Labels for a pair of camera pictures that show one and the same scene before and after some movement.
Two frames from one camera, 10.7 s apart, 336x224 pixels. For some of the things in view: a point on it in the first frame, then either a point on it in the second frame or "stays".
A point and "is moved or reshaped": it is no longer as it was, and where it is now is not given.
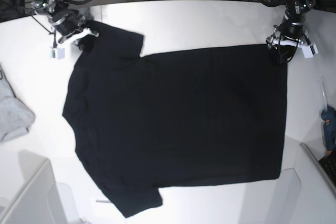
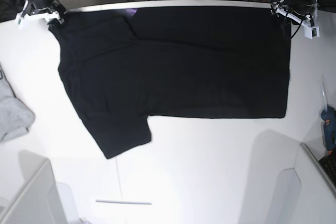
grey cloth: x=15 y=116 stays
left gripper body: x=70 y=24 -> x=41 y=3
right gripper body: x=289 y=33 -> x=302 y=7
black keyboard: x=328 y=162 stays
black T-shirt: x=143 y=122 is moved or reshaped
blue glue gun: x=328 y=117 stays
